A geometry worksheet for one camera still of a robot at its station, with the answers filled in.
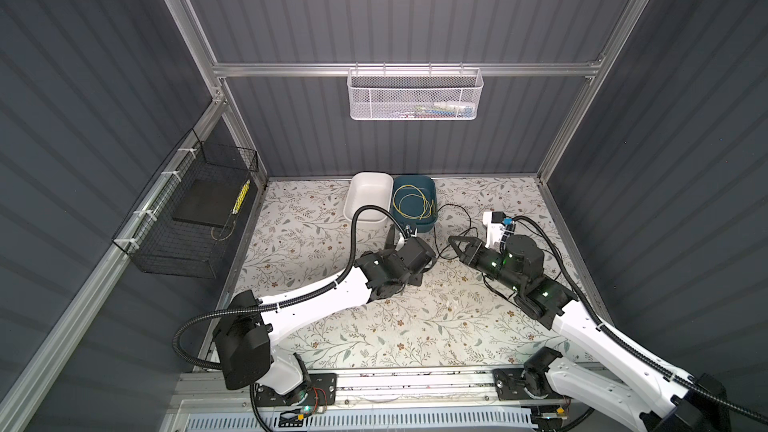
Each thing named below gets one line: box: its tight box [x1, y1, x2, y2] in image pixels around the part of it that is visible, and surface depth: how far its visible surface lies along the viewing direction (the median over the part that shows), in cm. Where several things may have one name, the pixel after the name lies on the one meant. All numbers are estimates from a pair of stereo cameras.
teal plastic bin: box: [391, 175, 438, 233], surface depth 114 cm
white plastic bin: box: [343, 172, 394, 222], surface depth 117 cm
